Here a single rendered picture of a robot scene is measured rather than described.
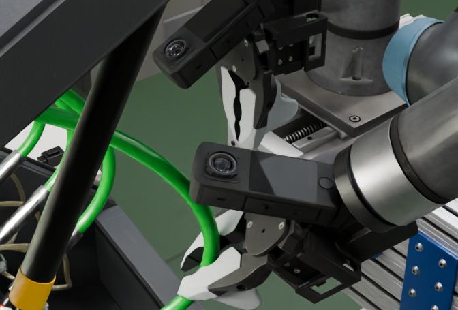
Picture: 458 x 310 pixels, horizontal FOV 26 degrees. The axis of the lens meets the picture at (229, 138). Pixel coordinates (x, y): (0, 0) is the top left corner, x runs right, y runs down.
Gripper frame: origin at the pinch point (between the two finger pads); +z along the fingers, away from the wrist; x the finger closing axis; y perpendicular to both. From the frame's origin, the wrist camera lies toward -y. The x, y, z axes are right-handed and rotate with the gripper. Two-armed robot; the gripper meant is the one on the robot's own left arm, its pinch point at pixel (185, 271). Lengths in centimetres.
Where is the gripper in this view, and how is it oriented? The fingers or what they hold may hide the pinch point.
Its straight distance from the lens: 86.8
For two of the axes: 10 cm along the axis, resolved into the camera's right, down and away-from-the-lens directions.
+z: -6.8, 4.6, 5.7
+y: 7.3, 4.9, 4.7
